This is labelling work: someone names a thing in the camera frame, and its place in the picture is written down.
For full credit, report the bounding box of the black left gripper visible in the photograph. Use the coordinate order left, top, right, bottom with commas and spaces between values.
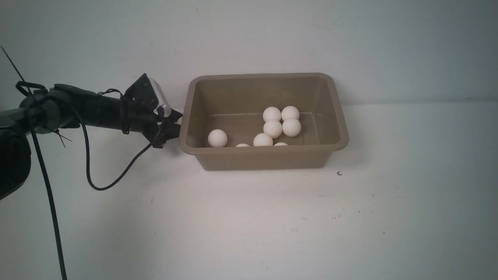
124, 99, 183, 149

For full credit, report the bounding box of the white ping-pong ball red logo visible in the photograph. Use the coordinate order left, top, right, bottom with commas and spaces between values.
282, 118, 302, 138

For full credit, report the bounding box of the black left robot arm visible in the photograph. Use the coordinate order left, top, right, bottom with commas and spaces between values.
0, 81, 183, 198

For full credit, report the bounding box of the tan plastic bin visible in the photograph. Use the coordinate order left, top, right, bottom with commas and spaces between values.
178, 73, 350, 171

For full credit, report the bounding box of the black left camera cable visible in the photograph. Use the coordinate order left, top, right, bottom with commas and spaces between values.
66, 89, 162, 191

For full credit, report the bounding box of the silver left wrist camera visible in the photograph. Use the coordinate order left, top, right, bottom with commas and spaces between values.
149, 78, 172, 117

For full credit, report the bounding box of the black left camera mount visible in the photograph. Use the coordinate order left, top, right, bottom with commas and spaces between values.
124, 73, 160, 111

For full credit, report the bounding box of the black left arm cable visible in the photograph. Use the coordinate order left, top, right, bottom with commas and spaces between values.
0, 46, 72, 280

